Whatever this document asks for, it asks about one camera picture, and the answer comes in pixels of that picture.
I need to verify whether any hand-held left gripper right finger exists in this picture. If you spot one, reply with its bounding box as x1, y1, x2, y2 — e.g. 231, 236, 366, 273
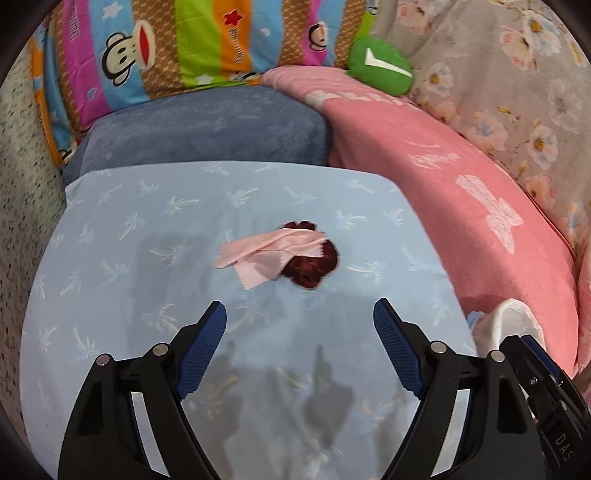
373, 298, 551, 480

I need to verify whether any colourful monkey print pillow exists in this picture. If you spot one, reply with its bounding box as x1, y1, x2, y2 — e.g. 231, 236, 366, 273
28, 0, 385, 168

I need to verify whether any pink cloth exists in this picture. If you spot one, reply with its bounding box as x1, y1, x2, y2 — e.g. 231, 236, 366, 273
213, 228, 327, 291

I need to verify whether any blue grey cushion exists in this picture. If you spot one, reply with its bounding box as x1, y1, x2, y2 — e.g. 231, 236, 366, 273
61, 85, 331, 186

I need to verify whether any green plush cushion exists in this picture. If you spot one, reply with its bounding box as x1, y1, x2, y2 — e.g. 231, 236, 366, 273
346, 37, 414, 97

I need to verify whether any pink blanket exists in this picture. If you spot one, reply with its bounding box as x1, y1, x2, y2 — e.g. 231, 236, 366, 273
261, 65, 581, 372

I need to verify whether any grey floral quilt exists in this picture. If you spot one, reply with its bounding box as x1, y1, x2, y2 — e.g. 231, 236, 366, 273
368, 0, 591, 280

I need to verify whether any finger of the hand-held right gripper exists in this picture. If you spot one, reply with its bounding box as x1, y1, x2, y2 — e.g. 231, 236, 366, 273
501, 335, 579, 414

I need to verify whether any dark red scrunchie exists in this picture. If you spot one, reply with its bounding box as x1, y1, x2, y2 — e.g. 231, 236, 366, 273
279, 220, 341, 291

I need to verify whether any white plastic bag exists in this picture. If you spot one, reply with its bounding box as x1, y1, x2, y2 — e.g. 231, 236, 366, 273
466, 298, 548, 360

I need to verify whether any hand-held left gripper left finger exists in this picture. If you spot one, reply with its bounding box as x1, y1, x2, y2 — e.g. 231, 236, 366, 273
58, 300, 228, 480

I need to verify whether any light blue palm print sheet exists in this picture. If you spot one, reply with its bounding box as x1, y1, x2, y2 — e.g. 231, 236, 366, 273
18, 161, 482, 480

